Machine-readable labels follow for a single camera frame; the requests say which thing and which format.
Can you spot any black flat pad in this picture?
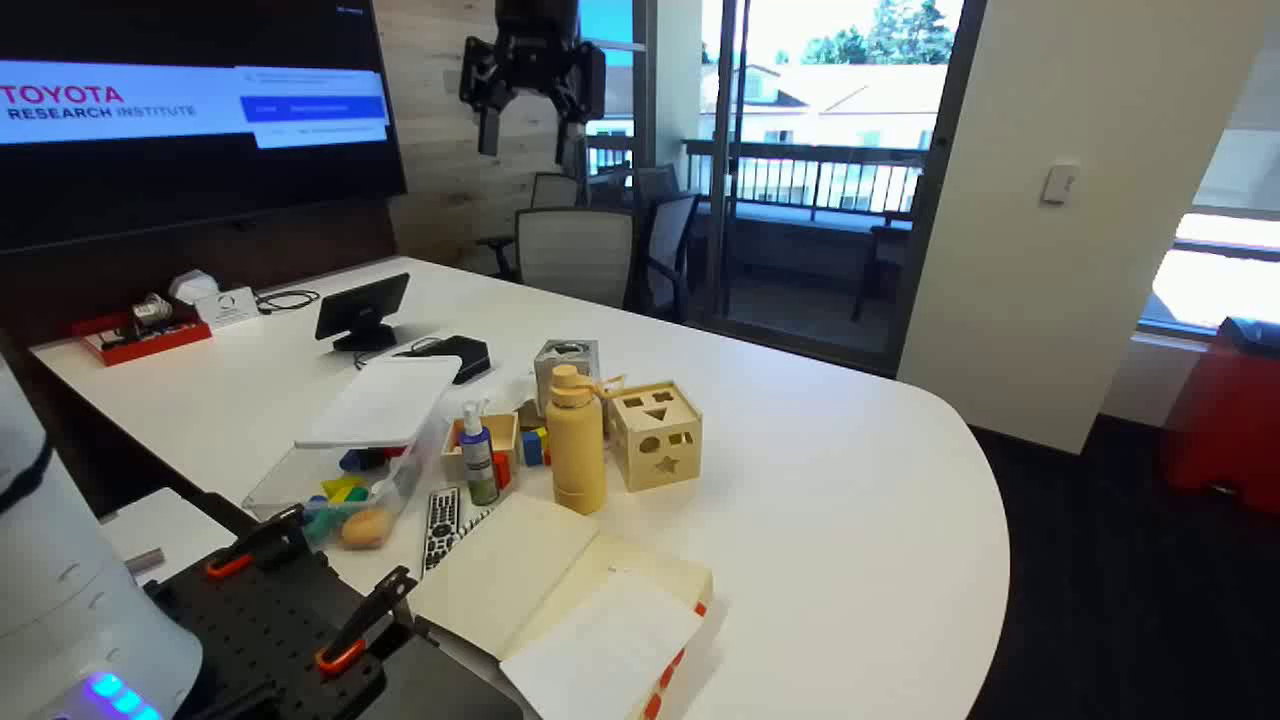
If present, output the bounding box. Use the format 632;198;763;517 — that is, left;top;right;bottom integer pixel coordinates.
412;337;493;383

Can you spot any open cardboard box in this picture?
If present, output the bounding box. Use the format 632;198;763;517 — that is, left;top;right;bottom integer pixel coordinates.
412;494;710;720

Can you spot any small glue bottle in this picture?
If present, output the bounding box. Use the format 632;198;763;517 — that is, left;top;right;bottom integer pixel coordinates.
459;406;500;507

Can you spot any wall mounted tv screen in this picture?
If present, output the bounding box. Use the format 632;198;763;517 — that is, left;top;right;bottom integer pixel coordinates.
0;0;404;254

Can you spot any clear plastic storage bin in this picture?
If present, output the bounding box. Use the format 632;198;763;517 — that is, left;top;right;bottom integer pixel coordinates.
244;355;459;551

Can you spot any grey office chair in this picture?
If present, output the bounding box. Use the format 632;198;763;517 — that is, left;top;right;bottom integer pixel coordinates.
488;186;699;319

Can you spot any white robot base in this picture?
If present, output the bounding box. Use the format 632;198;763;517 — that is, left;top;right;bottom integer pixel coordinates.
0;367;203;720

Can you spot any red armchair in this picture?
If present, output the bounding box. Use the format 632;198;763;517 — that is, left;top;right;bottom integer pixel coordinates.
1159;315;1280;517

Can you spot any red tray with parts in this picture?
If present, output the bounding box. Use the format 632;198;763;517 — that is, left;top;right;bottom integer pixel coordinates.
72;290;213;367

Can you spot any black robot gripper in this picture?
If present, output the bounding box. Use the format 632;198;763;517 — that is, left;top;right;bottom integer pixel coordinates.
459;0;606;156

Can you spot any black perforated clamp plate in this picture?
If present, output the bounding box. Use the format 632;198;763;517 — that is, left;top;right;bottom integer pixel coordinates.
147;507;415;720

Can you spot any wooden shape sorter box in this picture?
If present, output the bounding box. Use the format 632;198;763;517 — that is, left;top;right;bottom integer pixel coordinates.
606;381;703;493

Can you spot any grey small box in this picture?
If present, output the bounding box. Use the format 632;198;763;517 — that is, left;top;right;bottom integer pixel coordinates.
530;339;599;406

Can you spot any white charger adapter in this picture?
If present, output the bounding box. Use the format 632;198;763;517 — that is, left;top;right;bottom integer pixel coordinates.
169;266;255;326

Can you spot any white wall switch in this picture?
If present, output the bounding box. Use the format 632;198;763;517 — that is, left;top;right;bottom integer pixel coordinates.
1038;159;1081;209

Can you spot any white paper sheet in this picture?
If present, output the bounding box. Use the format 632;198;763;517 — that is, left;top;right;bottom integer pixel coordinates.
105;489;233;584

